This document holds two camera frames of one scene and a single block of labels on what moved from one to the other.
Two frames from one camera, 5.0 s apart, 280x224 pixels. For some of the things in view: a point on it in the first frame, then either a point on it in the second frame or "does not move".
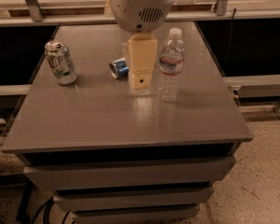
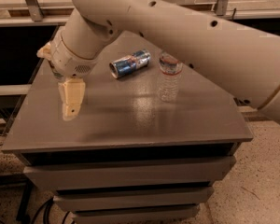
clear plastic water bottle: x=171 y=64 does not move
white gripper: x=136 y=11 to x=68 y=61
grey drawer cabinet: x=116 y=155 does not move
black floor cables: x=42 y=216 does not move
